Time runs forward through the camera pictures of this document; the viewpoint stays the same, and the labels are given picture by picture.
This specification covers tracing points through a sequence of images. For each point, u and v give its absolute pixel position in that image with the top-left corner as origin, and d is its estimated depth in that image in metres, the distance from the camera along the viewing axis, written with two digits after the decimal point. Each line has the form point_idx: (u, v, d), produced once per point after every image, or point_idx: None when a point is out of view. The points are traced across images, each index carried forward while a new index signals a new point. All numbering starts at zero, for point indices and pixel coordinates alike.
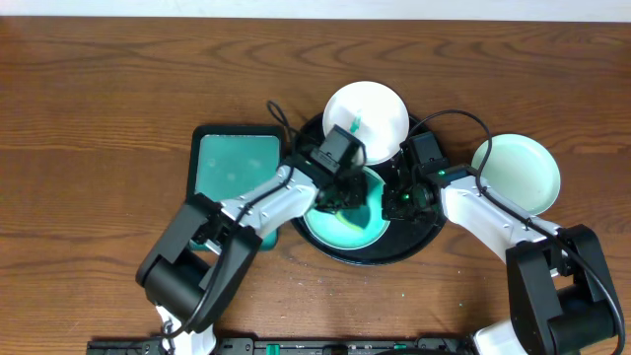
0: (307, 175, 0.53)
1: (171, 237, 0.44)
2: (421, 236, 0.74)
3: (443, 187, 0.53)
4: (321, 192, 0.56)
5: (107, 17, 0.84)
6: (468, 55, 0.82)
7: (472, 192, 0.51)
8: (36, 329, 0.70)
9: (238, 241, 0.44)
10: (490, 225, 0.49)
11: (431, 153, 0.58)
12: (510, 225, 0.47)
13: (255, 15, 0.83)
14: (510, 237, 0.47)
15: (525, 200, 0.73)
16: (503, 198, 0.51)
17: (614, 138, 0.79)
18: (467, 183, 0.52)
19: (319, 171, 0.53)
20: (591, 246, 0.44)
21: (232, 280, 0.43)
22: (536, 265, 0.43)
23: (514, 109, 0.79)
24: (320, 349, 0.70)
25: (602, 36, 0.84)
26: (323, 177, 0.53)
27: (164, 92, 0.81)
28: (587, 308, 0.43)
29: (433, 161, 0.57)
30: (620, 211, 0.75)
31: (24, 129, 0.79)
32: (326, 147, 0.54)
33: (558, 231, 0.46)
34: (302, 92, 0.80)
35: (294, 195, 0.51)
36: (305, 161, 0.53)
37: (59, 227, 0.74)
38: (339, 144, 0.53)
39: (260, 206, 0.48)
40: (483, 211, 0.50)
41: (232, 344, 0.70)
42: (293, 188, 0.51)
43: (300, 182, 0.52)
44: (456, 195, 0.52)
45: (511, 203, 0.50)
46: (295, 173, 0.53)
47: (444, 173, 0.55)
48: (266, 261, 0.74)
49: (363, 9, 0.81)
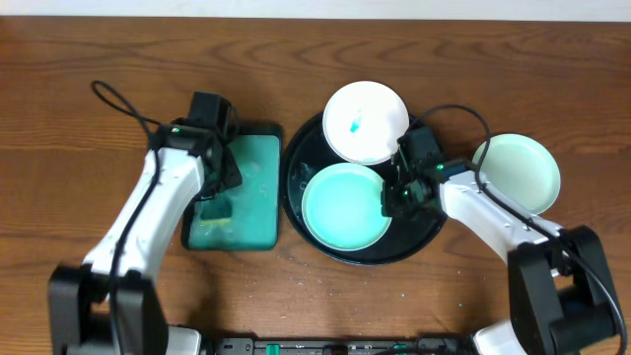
0: (179, 150, 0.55)
1: (60, 325, 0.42)
2: (420, 236, 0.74)
3: (442, 182, 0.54)
4: (210, 151, 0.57)
5: (106, 17, 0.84)
6: (469, 55, 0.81)
7: (471, 189, 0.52)
8: (37, 328, 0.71)
9: (123, 290, 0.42)
10: (489, 224, 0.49)
11: (428, 148, 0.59)
12: (510, 225, 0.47)
13: (255, 15, 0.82)
14: (509, 237, 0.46)
15: (526, 200, 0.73)
16: (502, 195, 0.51)
17: (615, 138, 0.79)
18: (465, 179, 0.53)
19: (190, 135, 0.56)
20: (593, 248, 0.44)
21: (143, 330, 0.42)
22: (538, 269, 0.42)
23: (514, 109, 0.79)
24: (320, 349, 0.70)
25: (604, 35, 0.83)
26: (197, 142, 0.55)
27: (164, 92, 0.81)
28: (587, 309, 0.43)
29: (430, 155, 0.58)
30: (619, 211, 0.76)
31: (24, 129, 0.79)
32: (196, 114, 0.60)
33: (559, 232, 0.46)
34: (302, 92, 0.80)
35: (172, 185, 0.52)
36: (173, 132, 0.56)
37: (58, 226, 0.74)
38: (206, 106, 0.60)
39: (134, 233, 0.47)
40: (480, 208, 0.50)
41: (232, 344, 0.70)
42: (166, 183, 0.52)
43: (173, 167, 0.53)
44: (455, 191, 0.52)
45: (511, 203, 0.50)
46: (165, 158, 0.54)
47: (443, 167, 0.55)
48: (265, 261, 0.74)
49: (364, 9, 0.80)
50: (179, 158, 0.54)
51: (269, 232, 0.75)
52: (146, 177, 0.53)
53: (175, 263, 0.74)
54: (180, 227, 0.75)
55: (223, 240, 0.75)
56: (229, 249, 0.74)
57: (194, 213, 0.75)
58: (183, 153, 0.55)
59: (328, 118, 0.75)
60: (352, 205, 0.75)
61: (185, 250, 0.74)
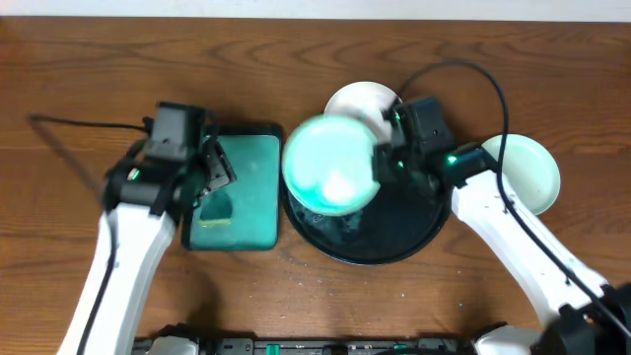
0: (139, 200, 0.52)
1: None
2: (421, 236, 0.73)
3: (457, 186, 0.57)
4: (175, 189, 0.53)
5: (106, 17, 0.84)
6: (468, 56, 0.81)
7: (499, 209, 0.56)
8: (38, 328, 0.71)
9: None
10: (525, 264, 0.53)
11: (434, 125, 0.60)
12: (548, 274, 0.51)
13: (255, 15, 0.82)
14: (547, 286, 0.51)
15: (526, 201, 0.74)
16: (526, 219, 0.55)
17: (614, 138, 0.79)
18: (490, 190, 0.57)
19: (151, 178, 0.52)
20: None
21: None
22: (576, 338, 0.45)
23: (513, 109, 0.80)
24: (320, 349, 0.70)
25: (604, 35, 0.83)
26: (158, 189, 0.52)
27: (165, 92, 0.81)
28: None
29: (437, 134, 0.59)
30: (617, 211, 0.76)
31: (24, 129, 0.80)
32: (165, 135, 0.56)
33: (601, 289, 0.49)
34: (302, 93, 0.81)
35: (131, 265, 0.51)
36: (130, 179, 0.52)
37: (58, 227, 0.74)
38: (175, 125, 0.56)
39: (95, 334, 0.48)
40: (514, 240, 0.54)
41: (232, 344, 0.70)
42: (123, 264, 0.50)
43: (130, 239, 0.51)
44: (481, 208, 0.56)
45: (549, 243, 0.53)
46: (119, 224, 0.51)
47: (455, 157, 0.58)
48: (265, 261, 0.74)
49: (364, 9, 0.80)
50: (135, 228, 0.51)
51: (269, 232, 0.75)
52: (102, 249, 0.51)
53: (175, 263, 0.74)
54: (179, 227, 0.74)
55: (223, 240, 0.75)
56: (230, 249, 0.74)
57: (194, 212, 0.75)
58: (145, 204, 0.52)
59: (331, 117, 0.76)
60: None
61: (185, 251, 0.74)
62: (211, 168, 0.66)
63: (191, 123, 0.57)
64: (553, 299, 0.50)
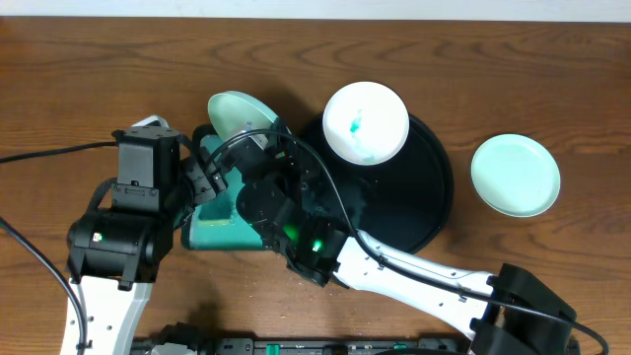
0: (110, 258, 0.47)
1: None
2: (421, 236, 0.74)
3: (335, 270, 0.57)
4: (149, 246, 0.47)
5: (105, 17, 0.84)
6: (468, 56, 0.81)
7: (374, 268, 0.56)
8: (37, 328, 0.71)
9: None
10: (425, 298, 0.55)
11: (279, 207, 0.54)
12: (447, 302, 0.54)
13: (255, 16, 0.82)
14: (454, 314, 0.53)
15: (525, 200, 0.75)
16: (398, 259, 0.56)
17: (614, 138, 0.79)
18: (358, 257, 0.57)
19: (119, 237, 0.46)
20: (521, 281, 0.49)
21: None
22: (496, 346, 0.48)
23: (513, 109, 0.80)
24: (320, 349, 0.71)
25: (605, 36, 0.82)
26: (127, 248, 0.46)
27: (164, 92, 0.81)
28: (546, 333, 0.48)
29: (292, 212, 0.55)
30: (617, 211, 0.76)
31: (24, 129, 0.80)
32: (132, 176, 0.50)
33: (489, 281, 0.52)
34: (301, 93, 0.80)
35: (105, 342, 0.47)
36: (96, 239, 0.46)
37: (58, 227, 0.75)
38: (140, 168, 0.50)
39: None
40: (403, 286, 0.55)
41: (232, 344, 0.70)
42: (100, 340, 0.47)
43: (102, 313, 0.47)
44: (362, 277, 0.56)
45: (426, 270, 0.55)
46: (87, 296, 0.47)
47: (321, 247, 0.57)
48: (265, 261, 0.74)
49: (363, 9, 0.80)
50: (108, 300, 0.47)
51: None
52: (72, 325, 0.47)
53: (174, 263, 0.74)
54: (180, 229, 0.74)
55: (224, 240, 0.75)
56: (231, 249, 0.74)
57: (194, 213, 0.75)
58: (118, 263, 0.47)
59: (329, 119, 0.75)
60: (351, 203, 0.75)
61: (185, 251, 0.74)
62: (195, 181, 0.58)
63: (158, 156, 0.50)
64: (463, 322, 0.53)
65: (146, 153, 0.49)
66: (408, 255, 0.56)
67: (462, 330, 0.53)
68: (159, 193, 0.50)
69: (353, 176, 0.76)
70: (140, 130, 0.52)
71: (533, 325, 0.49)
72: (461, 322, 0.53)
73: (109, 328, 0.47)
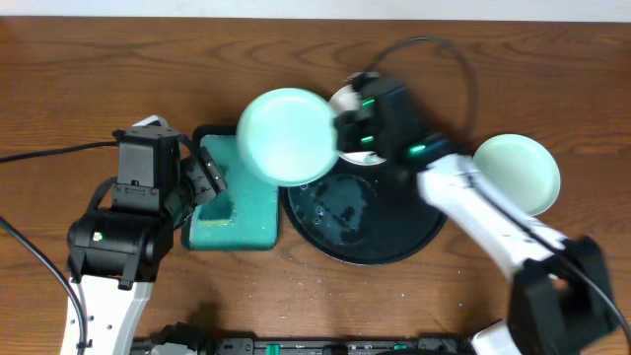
0: (110, 257, 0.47)
1: None
2: (421, 236, 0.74)
3: (422, 173, 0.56)
4: (149, 245, 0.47)
5: (105, 17, 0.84)
6: (468, 56, 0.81)
7: (461, 184, 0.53)
8: (37, 327, 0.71)
9: None
10: (493, 224, 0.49)
11: (402, 112, 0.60)
12: (510, 235, 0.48)
13: (255, 16, 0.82)
14: (513, 248, 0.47)
15: (526, 200, 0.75)
16: (489, 190, 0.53)
17: (614, 138, 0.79)
18: (446, 176, 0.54)
19: (120, 237, 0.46)
20: (595, 258, 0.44)
21: None
22: (541, 290, 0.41)
23: (513, 109, 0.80)
24: (320, 349, 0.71)
25: (605, 36, 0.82)
26: (128, 247, 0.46)
27: (165, 92, 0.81)
28: (586, 322, 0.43)
29: (406, 124, 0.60)
30: (617, 212, 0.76)
31: (24, 129, 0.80)
32: (132, 175, 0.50)
33: (561, 243, 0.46)
34: None
35: (105, 341, 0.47)
36: (96, 238, 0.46)
37: (59, 227, 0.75)
38: (140, 168, 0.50)
39: None
40: (476, 209, 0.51)
41: (232, 344, 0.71)
42: (100, 339, 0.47)
43: (102, 313, 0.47)
44: (445, 184, 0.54)
45: (509, 205, 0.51)
46: (87, 295, 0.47)
47: (423, 147, 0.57)
48: (265, 261, 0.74)
49: (364, 9, 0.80)
50: (108, 300, 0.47)
51: (269, 233, 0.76)
52: (72, 324, 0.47)
53: (174, 263, 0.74)
54: (180, 229, 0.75)
55: (225, 240, 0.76)
56: (231, 249, 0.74)
57: (194, 213, 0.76)
58: (119, 262, 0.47)
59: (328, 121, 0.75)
60: (351, 202, 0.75)
61: (185, 251, 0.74)
62: (195, 181, 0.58)
63: (159, 155, 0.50)
64: (517, 253, 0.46)
65: (147, 153, 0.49)
66: (503, 194, 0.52)
67: (510, 262, 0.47)
68: (159, 193, 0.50)
69: (353, 176, 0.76)
70: (139, 130, 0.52)
71: (577, 309, 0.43)
72: (515, 253, 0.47)
73: (109, 328, 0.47)
